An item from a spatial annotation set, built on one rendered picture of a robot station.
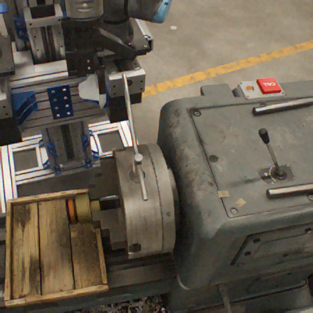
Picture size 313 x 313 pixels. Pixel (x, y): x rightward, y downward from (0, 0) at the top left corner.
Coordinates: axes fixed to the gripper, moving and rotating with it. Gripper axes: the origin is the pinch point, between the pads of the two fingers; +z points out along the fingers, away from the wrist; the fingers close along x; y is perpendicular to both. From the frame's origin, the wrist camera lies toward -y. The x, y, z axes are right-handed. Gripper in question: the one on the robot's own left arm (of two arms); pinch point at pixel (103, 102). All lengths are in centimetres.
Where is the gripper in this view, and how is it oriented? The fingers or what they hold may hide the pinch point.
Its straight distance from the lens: 87.5
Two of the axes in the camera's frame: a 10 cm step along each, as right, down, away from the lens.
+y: -9.8, 1.3, -1.7
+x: 2.2, 5.5, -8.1
